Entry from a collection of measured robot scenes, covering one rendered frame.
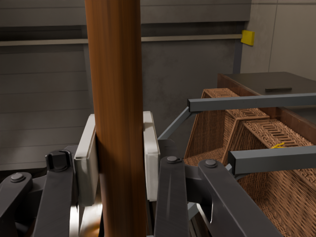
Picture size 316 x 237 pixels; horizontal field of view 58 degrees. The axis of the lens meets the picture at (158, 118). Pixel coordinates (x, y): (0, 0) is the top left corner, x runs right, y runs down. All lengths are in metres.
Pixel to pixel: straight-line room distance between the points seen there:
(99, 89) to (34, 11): 2.72
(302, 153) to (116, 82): 0.62
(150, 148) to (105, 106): 0.04
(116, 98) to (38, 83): 2.97
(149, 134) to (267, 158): 0.54
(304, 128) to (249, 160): 0.47
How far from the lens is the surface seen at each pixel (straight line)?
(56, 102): 3.14
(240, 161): 0.67
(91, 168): 0.16
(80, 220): 1.25
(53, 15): 2.84
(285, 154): 0.72
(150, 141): 0.16
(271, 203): 1.39
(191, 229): 1.32
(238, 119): 1.26
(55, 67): 3.04
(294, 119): 1.16
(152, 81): 2.99
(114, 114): 0.16
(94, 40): 0.16
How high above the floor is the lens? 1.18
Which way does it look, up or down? 5 degrees down
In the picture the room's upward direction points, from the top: 93 degrees counter-clockwise
